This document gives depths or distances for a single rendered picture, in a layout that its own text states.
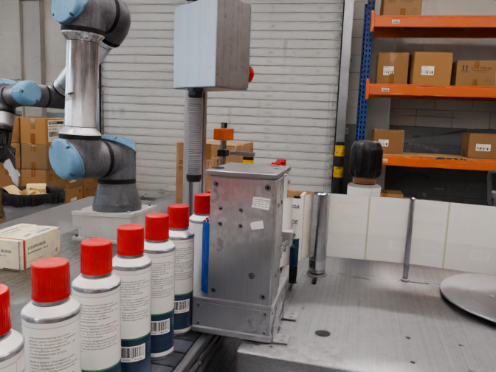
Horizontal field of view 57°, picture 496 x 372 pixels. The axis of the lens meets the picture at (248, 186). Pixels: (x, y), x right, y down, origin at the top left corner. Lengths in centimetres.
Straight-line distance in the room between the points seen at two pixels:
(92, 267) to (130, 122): 557
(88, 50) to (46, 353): 102
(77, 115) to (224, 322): 81
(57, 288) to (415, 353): 53
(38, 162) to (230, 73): 400
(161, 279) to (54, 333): 23
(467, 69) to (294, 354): 453
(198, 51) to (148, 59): 495
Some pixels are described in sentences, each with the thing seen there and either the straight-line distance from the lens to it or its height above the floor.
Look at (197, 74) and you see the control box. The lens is 105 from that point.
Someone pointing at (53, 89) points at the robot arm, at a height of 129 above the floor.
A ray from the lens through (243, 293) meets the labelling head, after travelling 72.
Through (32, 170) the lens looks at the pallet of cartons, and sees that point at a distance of 496.
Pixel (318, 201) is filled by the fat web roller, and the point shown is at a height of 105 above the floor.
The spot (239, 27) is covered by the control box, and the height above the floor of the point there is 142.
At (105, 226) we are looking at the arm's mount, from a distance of 145.
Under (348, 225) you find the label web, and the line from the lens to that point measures 105.
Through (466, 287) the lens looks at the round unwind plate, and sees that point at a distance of 108.
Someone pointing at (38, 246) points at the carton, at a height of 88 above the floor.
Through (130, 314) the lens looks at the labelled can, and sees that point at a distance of 60.
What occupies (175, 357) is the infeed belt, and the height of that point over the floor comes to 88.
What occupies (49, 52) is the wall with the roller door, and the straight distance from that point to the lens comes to 681.
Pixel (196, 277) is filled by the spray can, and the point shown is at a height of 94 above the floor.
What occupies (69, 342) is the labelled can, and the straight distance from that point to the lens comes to 47.
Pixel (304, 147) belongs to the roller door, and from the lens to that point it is 552.
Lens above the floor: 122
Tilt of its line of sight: 8 degrees down
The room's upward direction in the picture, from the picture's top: 2 degrees clockwise
